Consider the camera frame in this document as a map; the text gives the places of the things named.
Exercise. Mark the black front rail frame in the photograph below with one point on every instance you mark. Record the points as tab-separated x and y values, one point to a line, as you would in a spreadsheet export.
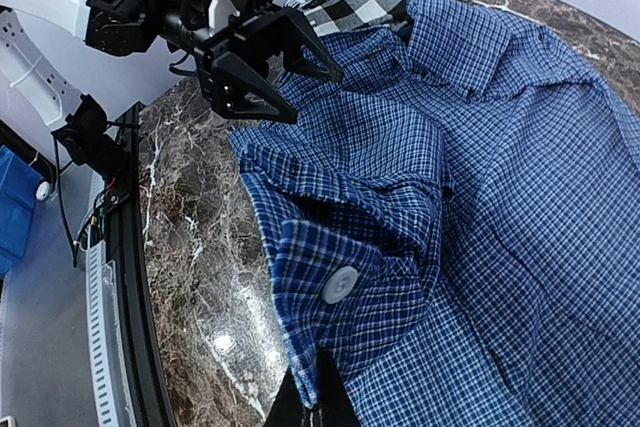
124	241

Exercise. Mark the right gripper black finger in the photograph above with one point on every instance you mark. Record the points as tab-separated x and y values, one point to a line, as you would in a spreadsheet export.
333	409

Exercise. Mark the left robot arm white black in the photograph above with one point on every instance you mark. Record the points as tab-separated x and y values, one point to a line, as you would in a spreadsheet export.
116	27

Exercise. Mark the blue checked long sleeve shirt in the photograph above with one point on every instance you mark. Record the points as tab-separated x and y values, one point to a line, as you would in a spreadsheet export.
457	223

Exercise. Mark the blue plastic bin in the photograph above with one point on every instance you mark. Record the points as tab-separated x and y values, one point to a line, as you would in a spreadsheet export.
19	183

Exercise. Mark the white slotted cable duct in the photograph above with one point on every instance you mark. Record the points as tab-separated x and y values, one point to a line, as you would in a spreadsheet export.
109	384

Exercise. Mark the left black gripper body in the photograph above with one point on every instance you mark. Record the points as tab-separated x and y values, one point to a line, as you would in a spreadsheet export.
255	41

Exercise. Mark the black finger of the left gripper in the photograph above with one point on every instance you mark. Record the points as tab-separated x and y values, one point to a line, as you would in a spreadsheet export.
303	51
238	92

